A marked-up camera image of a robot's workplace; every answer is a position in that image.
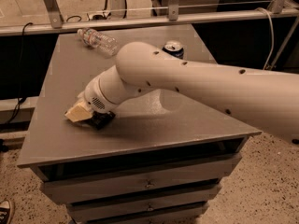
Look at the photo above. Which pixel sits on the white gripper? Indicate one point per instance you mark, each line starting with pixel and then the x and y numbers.
pixel 92 97

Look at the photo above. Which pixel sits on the black rxbar chocolate bar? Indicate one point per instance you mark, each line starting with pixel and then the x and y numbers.
pixel 100 120

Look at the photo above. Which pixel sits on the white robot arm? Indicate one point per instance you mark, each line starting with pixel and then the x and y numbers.
pixel 267 100

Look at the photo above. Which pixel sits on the blue pepsi can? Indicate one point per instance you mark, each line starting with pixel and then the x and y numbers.
pixel 174 48

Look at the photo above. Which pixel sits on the clear plastic water bottle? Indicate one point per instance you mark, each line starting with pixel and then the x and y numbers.
pixel 104 44

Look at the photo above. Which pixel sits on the white power strip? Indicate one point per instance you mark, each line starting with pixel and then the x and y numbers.
pixel 98 16

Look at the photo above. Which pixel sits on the grey drawer cabinet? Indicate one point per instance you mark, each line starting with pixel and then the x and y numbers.
pixel 155 129

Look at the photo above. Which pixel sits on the bottom grey drawer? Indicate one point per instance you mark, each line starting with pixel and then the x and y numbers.
pixel 159 215

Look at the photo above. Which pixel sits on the grey drawer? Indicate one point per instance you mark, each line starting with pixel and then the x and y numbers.
pixel 94 187
pixel 159 215
pixel 145 202

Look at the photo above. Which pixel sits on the black sneaker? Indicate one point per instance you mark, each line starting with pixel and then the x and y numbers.
pixel 6 211

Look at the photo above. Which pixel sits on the top grey drawer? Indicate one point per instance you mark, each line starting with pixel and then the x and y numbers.
pixel 94 187

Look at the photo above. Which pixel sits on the middle grey drawer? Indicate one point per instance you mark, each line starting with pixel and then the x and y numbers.
pixel 145 202

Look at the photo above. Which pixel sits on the metal guard rail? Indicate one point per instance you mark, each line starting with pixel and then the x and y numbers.
pixel 63 16

